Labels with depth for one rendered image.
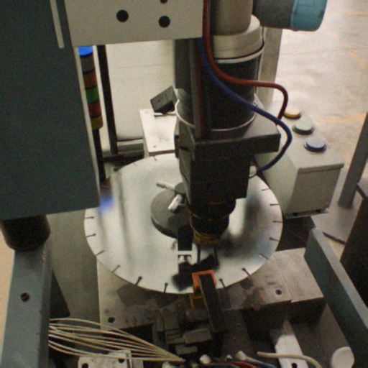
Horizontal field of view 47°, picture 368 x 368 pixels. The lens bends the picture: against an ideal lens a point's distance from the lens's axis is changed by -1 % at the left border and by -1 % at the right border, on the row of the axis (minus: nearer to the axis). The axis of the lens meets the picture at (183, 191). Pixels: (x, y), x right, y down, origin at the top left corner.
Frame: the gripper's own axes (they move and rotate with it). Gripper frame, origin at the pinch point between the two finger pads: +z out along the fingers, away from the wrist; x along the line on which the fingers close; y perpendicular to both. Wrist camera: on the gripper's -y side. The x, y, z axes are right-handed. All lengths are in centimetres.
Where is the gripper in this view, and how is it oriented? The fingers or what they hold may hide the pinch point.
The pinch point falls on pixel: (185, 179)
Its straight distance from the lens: 73.0
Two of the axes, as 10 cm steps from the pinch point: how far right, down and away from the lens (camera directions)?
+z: -1.4, 9.7, 1.8
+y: 8.1, 2.2, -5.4
